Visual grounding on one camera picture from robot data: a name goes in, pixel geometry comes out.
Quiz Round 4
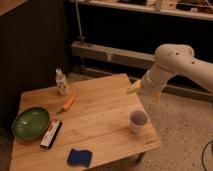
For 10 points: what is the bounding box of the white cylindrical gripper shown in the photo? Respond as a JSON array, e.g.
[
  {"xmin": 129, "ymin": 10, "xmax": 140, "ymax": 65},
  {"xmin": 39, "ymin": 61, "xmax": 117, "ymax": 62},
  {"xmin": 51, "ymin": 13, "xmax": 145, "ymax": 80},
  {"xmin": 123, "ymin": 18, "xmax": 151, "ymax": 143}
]
[{"xmin": 127, "ymin": 71, "xmax": 164, "ymax": 100}]

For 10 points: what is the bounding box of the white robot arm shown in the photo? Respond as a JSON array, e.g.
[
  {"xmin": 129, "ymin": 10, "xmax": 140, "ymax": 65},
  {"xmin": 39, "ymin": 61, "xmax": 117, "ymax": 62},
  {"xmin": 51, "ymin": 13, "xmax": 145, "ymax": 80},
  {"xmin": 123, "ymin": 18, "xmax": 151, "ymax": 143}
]
[{"xmin": 127, "ymin": 44, "xmax": 213, "ymax": 99}]

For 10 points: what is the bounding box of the wooden table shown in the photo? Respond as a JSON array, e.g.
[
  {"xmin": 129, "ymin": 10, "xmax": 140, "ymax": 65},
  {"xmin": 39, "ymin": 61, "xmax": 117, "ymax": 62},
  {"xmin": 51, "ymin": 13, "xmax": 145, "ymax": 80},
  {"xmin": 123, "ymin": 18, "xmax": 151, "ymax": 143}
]
[{"xmin": 10, "ymin": 74, "xmax": 161, "ymax": 171}]

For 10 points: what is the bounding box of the small white bottle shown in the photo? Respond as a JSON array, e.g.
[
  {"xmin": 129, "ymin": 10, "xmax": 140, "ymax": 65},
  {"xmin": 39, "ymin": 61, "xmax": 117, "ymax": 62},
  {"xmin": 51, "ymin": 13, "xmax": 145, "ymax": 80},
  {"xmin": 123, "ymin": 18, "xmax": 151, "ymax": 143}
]
[{"xmin": 55, "ymin": 68, "xmax": 68, "ymax": 95}]

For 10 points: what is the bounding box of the red black white box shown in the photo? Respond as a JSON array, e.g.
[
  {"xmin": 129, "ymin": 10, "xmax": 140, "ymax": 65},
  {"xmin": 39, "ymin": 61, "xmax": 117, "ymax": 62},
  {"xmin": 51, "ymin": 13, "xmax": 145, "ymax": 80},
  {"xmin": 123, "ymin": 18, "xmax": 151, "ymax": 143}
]
[{"xmin": 40, "ymin": 119, "xmax": 62, "ymax": 149}]

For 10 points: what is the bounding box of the blue sponge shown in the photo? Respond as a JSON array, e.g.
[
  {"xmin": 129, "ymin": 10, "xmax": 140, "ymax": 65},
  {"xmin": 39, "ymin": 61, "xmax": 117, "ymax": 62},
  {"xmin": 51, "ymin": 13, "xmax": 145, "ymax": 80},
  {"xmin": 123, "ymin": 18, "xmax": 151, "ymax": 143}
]
[{"xmin": 67, "ymin": 149, "xmax": 92, "ymax": 167}]

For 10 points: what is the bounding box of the metal shelf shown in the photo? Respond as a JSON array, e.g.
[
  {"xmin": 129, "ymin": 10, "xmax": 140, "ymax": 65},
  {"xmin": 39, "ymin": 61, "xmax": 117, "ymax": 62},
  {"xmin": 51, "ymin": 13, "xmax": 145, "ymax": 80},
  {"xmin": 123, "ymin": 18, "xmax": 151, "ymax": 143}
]
[{"xmin": 69, "ymin": 0, "xmax": 213, "ymax": 21}]

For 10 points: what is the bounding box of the metal pole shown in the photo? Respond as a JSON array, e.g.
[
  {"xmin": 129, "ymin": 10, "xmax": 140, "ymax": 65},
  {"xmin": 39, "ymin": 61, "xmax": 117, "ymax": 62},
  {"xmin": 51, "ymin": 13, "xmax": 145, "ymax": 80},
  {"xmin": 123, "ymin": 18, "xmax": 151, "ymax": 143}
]
[{"xmin": 74, "ymin": 0, "xmax": 85, "ymax": 46}]

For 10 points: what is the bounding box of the green bowl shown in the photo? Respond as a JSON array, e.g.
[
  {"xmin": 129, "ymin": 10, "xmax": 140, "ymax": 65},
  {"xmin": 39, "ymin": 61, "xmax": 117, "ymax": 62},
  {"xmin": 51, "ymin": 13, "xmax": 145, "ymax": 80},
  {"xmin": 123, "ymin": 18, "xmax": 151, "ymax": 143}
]
[{"xmin": 12, "ymin": 107, "xmax": 50, "ymax": 141}]

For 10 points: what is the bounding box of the orange handled screwdriver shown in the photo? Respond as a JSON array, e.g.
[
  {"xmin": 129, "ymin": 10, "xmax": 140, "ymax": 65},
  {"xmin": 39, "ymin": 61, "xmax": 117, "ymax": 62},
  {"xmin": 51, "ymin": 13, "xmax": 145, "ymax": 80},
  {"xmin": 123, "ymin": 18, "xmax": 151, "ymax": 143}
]
[{"xmin": 56, "ymin": 95, "xmax": 76, "ymax": 114}]

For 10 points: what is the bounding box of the black cable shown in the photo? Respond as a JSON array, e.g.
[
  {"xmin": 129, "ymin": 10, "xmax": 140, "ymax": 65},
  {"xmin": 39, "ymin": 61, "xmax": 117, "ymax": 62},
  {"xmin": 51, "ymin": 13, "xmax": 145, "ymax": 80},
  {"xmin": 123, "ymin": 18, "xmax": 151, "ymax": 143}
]
[{"xmin": 201, "ymin": 139, "xmax": 213, "ymax": 171}]

